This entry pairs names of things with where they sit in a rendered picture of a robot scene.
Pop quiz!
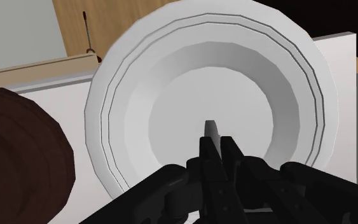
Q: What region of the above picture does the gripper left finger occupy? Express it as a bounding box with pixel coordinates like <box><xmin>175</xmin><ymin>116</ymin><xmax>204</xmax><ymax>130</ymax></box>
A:
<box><xmin>78</xmin><ymin>136</ymin><xmax>229</xmax><ymax>224</ymax></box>

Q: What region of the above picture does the white bowl with grey rings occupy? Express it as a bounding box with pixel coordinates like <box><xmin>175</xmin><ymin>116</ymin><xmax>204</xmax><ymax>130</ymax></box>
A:
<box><xmin>84</xmin><ymin>0</ymin><xmax>340</xmax><ymax>200</ymax></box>

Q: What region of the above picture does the dark brown bowl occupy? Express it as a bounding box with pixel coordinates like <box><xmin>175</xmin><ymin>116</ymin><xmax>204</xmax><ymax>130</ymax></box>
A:
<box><xmin>0</xmin><ymin>87</ymin><xmax>76</xmax><ymax>224</ymax></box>

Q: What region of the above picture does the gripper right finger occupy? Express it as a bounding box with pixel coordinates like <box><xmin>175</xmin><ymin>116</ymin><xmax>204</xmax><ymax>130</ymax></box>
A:
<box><xmin>220</xmin><ymin>136</ymin><xmax>358</xmax><ymax>224</ymax></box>

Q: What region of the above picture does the thin dark rod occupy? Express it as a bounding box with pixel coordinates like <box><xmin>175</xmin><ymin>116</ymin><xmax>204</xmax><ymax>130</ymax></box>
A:
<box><xmin>82</xmin><ymin>11</ymin><xmax>96</xmax><ymax>54</ymax></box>

